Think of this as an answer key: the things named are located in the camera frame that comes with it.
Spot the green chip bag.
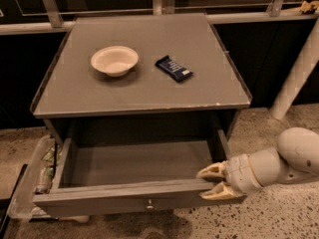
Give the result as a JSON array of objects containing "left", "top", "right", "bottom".
[{"left": 41, "top": 146, "right": 62, "bottom": 165}]

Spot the grey top drawer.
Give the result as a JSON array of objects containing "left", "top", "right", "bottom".
[{"left": 32, "top": 128, "right": 247, "bottom": 219}]

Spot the dark blue snack bar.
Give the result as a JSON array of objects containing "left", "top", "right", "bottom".
[{"left": 155, "top": 56, "right": 192, "bottom": 83}]

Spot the grey drawer cabinet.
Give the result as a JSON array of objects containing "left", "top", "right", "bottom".
[{"left": 29, "top": 13, "right": 253, "bottom": 224}]

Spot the clear plastic bin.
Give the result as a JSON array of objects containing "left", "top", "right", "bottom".
[{"left": 7, "top": 134, "right": 91, "bottom": 224}]

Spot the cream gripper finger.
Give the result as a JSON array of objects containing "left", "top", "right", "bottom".
[
  {"left": 196, "top": 161, "right": 227, "bottom": 179},
  {"left": 200, "top": 181, "right": 242, "bottom": 200}
]

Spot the metal railing frame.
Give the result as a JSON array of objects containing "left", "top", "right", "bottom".
[{"left": 0, "top": 0, "right": 318, "bottom": 35}]

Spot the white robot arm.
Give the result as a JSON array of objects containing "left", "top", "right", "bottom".
[{"left": 196, "top": 21, "right": 319, "bottom": 200}]

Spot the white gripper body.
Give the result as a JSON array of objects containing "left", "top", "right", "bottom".
[{"left": 226, "top": 154, "right": 262, "bottom": 195}]

